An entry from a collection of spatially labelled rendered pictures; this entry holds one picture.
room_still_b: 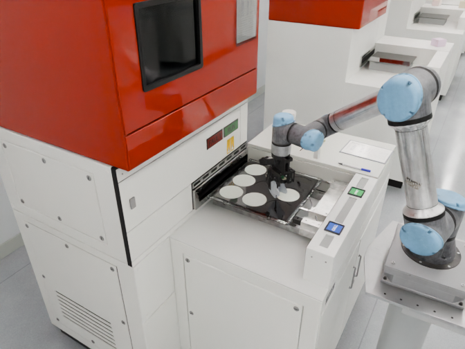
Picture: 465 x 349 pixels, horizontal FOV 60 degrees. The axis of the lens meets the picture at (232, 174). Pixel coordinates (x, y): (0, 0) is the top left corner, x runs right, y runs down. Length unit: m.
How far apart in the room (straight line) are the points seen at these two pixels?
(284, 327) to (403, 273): 0.46
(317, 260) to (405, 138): 0.47
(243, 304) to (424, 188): 0.77
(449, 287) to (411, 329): 0.33
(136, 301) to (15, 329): 1.10
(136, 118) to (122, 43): 0.21
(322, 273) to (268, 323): 0.32
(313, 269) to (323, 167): 0.58
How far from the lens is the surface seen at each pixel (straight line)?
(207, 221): 1.67
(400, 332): 1.76
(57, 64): 1.29
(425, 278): 1.46
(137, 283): 1.57
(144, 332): 1.76
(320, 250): 1.35
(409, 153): 1.23
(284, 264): 1.49
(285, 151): 1.50
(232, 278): 1.53
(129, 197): 1.35
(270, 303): 1.51
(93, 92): 1.21
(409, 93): 1.15
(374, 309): 2.55
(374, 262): 1.57
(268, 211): 1.60
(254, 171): 1.85
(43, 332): 2.53
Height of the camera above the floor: 1.84
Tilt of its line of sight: 31 degrees down
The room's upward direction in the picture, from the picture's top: straight up
